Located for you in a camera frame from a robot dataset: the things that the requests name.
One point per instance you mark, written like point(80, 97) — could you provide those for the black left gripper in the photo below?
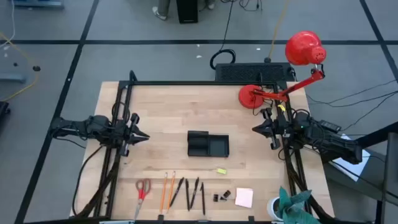
point(126, 137)

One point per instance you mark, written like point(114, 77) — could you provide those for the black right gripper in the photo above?
point(280, 129)

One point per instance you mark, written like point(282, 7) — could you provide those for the small yellow eraser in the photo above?
point(221, 171)

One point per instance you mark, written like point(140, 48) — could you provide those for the black click pen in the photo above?
point(177, 192)
point(203, 199)
point(187, 196)
point(194, 192)

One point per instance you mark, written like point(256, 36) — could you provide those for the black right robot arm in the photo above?
point(335, 144)

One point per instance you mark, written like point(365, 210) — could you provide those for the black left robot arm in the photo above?
point(96, 124)

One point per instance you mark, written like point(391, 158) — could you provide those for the black mesh desk organizer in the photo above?
point(217, 146)

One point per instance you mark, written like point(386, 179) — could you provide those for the black vented computer box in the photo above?
point(248, 72)

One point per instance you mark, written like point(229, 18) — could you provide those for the black power brick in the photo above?
point(330, 125)

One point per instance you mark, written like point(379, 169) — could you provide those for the pink sticky note pad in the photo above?
point(244, 197)

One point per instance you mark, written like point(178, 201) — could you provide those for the white cup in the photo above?
point(272, 208)

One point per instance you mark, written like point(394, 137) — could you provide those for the teal cloth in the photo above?
point(292, 207)

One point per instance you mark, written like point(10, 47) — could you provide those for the red desk lamp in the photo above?
point(304, 46)

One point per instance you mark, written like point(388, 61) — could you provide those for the white paper sheet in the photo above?
point(357, 165)

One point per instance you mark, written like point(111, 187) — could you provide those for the grey side desk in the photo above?
point(357, 186)

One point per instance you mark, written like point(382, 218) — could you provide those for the black floor outlet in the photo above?
point(36, 68)

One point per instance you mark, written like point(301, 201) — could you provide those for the person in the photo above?
point(163, 6)

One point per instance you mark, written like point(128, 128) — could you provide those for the black floor box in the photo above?
point(187, 11)

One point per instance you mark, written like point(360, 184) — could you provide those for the black metal table frame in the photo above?
point(199, 83)

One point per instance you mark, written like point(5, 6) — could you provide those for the black frame clamp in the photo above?
point(160, 217)
point(251, 219)

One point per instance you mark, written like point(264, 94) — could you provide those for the blue grey floor rail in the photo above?
point(37, 3)
point(12, 77)

